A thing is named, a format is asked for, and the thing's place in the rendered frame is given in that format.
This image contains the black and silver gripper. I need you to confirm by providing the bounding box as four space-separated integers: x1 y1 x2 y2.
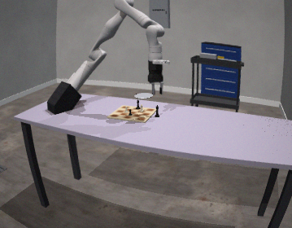
148 52 169 95

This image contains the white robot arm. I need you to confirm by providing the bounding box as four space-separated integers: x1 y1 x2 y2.
67 0 164 91

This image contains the brown and cream chessboard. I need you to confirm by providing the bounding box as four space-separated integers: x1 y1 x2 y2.
107 105 156 123

